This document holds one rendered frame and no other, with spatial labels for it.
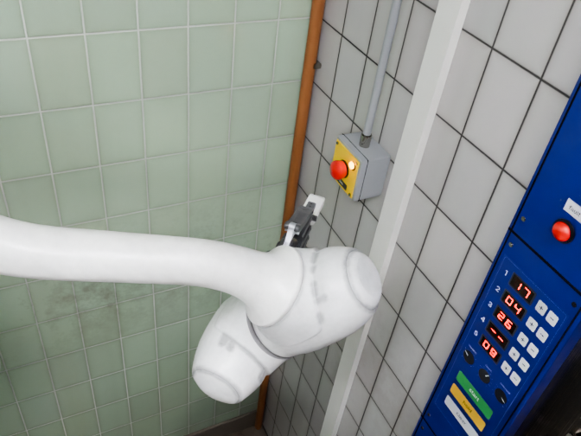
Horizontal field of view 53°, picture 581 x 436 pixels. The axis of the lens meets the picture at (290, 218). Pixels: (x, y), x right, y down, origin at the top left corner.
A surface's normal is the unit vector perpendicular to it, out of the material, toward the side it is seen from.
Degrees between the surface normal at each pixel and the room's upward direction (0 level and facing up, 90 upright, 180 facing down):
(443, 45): 90
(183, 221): 90
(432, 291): 90
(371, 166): 90
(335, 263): 20
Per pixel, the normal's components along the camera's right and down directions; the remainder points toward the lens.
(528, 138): -0.90, 0.20
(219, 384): -0.30, 0.51
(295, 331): -0.10, 0.72
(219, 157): 0.43, 0.62
